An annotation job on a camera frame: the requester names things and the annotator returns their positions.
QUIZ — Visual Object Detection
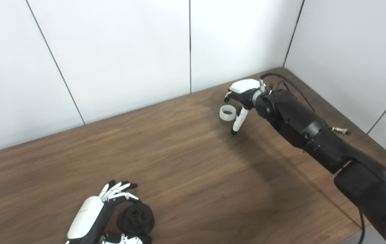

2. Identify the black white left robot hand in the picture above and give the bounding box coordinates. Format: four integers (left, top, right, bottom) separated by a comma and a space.
66, 180, 153, 244

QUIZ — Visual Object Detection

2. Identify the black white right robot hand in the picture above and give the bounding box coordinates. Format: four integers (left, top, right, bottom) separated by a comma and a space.
224, 79, 267, 135

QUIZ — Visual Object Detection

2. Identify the white plastic ring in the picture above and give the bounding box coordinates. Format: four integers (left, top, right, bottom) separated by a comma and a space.
219, 105, 237, 121

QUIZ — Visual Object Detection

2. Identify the round black gear part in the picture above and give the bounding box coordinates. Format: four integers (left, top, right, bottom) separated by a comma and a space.
117, 202, 155, 237

